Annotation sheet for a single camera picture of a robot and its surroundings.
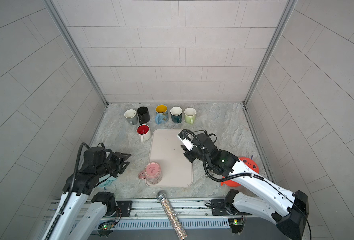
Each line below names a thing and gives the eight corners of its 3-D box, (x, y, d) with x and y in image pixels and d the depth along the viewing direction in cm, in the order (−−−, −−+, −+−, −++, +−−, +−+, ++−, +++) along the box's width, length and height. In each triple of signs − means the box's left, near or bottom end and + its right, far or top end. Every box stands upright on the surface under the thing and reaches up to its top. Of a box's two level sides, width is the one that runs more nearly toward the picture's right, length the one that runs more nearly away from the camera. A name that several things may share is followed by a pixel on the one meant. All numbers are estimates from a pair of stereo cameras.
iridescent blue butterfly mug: (155, 126, 104) (153, 117, 96) (157, 113, 112) (155, 104, 104) (167, 126, 104) (166, 117, 96) (168, 113, 112) (167, 104, 104)
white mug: (136, 144, 95) (134, 138, 90) (139, 129, 102) (137, 124, 97) (149, 144, 95) (147, 138, 90) (151, 129, 102) (149, 124, 97)
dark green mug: (170, 125, 105) (169, 116, 97) (171, 115, 111) (170, 106, 103) (182, 125, 105) (181, 116, 97) (182, 115, 111) (182, 106, 103)
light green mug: (184, 128, 104) (184, 120, 96) (184, 116, 111) (184, 107, 103) (195, 128, 104) (196, 120, 96) (194, 116, 111) (195, 107, 103)
